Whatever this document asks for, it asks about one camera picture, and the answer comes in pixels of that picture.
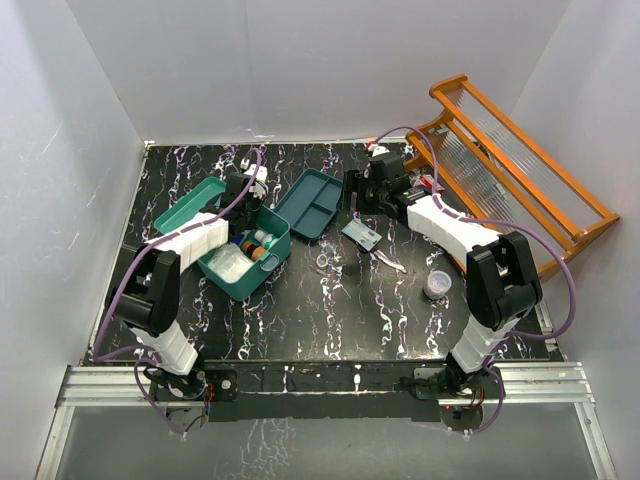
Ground orange wooden shelf rack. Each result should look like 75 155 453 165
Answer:
405 75 620 262

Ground green medicine box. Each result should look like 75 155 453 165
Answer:
154 172 291 301

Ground blue white medicine box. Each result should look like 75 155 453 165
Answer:
230 231 249 246

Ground brown medicine bottle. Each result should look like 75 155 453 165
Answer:
241 241 268 262

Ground small metal scissors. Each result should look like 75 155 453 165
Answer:
372 248 407 274

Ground dark teal divider tray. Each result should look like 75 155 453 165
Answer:
274 168 343 242

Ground clear round container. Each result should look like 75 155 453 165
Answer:
423 270 452 300

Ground red white small box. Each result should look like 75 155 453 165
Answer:
418 175 444 194

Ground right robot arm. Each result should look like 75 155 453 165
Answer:
342 147 542 397

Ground white gauze pack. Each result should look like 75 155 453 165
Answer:
207 243 253 284

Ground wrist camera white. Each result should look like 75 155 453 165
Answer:
240 159 268 183
366 142 389 158

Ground blue white blister card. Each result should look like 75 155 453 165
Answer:
341 218 382 252

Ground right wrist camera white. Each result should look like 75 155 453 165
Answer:
366 142 389 158

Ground white medicine bottle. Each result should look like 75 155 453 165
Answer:
254 229 278 250

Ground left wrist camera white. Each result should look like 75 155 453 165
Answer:
240 159 268 183

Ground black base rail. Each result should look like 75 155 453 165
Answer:
144 360 501 431

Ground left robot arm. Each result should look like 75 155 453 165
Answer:
104 164 267 399

